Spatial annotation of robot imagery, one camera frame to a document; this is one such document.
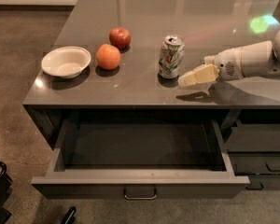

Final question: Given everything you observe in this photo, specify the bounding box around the open grey top drawer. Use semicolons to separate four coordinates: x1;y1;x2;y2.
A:
32;120;249;200

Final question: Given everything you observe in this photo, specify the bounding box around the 7up soda can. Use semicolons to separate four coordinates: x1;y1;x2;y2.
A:
159;35;185;79

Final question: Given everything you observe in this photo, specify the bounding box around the red apple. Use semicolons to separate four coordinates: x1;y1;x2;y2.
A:
109;27;131;49

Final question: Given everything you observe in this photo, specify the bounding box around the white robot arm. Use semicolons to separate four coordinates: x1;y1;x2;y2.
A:
178;30;280;87

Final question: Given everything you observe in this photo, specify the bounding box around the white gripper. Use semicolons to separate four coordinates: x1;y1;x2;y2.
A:
177;48;244;87

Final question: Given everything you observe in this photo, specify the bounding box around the black object on floor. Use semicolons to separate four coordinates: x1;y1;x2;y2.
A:
61;206;76;224

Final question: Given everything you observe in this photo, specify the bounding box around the orange fruit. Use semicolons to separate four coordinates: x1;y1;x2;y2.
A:
96;44;120;70

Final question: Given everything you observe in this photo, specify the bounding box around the metal drawer handle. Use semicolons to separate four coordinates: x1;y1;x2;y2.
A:
123;187;157;201

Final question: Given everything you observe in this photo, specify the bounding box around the white bowl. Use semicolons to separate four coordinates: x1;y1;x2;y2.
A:
41;46;91;78

